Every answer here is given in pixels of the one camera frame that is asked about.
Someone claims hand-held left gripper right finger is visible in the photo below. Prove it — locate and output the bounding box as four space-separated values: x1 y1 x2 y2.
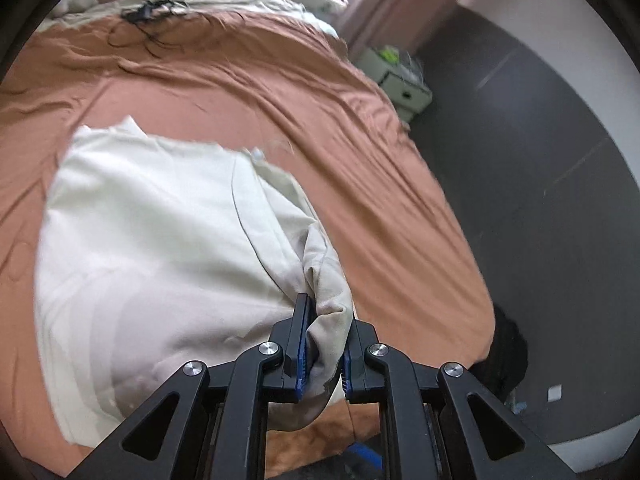
341 319 576 480

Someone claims brown bed sheet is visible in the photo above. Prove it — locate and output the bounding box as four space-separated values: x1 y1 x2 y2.
0 10 496 478

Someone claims black cable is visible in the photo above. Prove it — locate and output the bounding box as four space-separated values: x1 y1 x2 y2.
107 0 251 61

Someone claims dark cloth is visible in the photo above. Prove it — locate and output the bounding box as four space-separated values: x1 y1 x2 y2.
470 304 529 402

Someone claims cream garment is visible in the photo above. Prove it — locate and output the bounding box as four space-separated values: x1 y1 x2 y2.
32 115 357 446

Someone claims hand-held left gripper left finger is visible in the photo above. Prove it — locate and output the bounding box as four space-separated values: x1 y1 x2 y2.
65 292 316 480

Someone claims white drawer box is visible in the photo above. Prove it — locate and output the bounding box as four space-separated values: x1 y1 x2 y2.
355 45 433 123

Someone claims blue object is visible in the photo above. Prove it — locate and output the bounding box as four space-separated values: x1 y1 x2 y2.
347 442 383 467

